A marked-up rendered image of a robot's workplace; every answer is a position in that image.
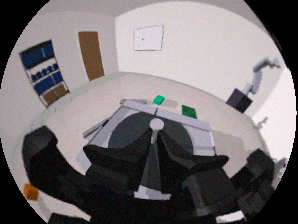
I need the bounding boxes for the small orange cube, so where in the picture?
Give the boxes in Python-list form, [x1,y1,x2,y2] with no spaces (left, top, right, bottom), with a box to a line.
[23,184,39,201]

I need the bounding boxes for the small green block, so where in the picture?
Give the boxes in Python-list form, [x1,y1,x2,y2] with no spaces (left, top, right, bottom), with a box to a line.
[153,95,165,105]

